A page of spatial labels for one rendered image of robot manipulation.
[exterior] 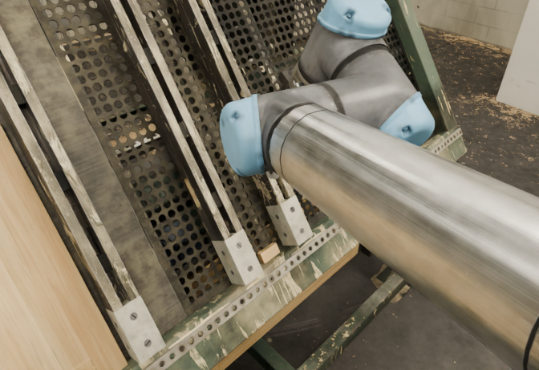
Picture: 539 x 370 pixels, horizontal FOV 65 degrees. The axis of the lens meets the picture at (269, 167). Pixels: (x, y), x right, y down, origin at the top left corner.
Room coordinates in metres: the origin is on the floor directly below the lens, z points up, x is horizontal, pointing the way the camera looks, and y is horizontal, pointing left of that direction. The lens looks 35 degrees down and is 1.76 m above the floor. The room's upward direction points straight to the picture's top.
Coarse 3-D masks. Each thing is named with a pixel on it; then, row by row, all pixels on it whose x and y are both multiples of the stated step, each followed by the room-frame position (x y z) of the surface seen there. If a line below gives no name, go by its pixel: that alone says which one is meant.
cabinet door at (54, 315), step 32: (0, 128) 0.72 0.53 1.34; (0, 160) 0.68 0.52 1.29; (0, 192) 0.64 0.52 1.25; (32, 192) 0.66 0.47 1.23; (0, 224) 0.60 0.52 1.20; (32, 224) 0.62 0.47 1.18; (0, 256) 0.56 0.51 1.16; (32, 256) 0.58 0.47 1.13; (64, 256) 0.60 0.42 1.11; (0, 288) 0.52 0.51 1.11; (32, 288) 0.54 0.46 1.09; (64, 288) 0.56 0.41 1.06; (0, 320) 0.48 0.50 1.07; (32, 320) 0.50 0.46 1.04; (64, 320) 0.52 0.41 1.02; (96, 320) 0.53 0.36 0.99; (0, 352) 0.44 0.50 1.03; (32, 352) 0.46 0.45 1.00; (64, 352) 0.47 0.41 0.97; (96, 352) 0.49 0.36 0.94
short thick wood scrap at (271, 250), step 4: (272, 244) 0.83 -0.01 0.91; (276, 244) 0.83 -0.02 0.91; (264, 248) 0.82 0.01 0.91; (268, 248) 0.81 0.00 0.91; (272, 248) 0.81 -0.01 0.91; (276, 248) 0.82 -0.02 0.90; (260, 252) 0.80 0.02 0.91; (264, 252) 0.80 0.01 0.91; (268, 252) 0.80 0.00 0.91; (272, 252) 0.81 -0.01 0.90; (276, 252) 0.81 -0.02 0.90; (260, 256) 0.79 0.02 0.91; (264, 256) 0.79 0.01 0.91; (268, 256) 0.79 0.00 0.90; (272, 256) 0.80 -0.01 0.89; (260, 260) 0.79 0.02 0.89; (264, 260) 0.78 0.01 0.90; (268, 260) 0.79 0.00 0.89
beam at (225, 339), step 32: (320, 224) 0.92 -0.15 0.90; (288, 256) 0.79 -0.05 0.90; (320, 256) 0.84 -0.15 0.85; (256, 288) 0.70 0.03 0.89; (288, 288) 0.74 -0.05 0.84; (192, 320) 0.59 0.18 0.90; (256, 320) 0.64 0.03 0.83; (160, 352) 0.52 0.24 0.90; (192, 352) 0.54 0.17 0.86; (224, 352) 0.56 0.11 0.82
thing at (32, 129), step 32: (0, 32) 0.80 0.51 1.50; (0, 64) 0.79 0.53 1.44; (0, 96) 0.72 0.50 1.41; (32, 96) 0.75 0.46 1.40; (32, 128) 0.73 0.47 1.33; (32, 160) 0.67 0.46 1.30; (64, 160) 0.69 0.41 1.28; (64, 192) 0.68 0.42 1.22; (64, 224) 0.63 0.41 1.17; (96, 224) 0.63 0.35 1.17; (96, 256) 0.59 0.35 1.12; (96, 288) 0.57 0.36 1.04; (128, 288) 0.57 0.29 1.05; (128, 320) 0.53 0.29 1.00; (128, 352) 0.52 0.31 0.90
